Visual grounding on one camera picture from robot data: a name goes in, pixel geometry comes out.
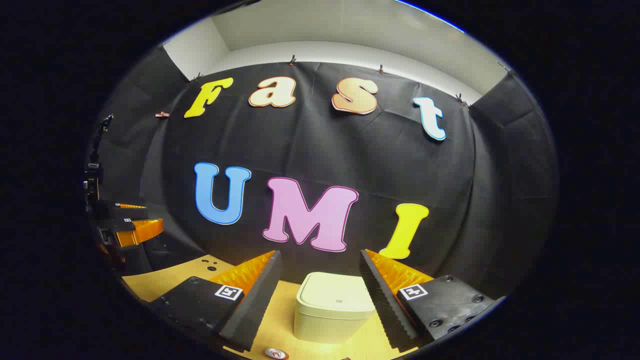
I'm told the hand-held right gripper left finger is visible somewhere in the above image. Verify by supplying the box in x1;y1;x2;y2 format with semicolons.
150;250;282;352

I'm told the black backdrop cloth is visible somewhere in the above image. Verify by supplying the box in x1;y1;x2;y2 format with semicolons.
85;45;558;301

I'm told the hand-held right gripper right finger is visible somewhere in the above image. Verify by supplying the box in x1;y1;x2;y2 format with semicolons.
359;249;506;351

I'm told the pale green desktop garbage bin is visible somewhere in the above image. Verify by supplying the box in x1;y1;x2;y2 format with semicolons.
293;272;377;345

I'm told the wooden desktop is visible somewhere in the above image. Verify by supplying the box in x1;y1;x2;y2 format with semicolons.
121;254;426;360

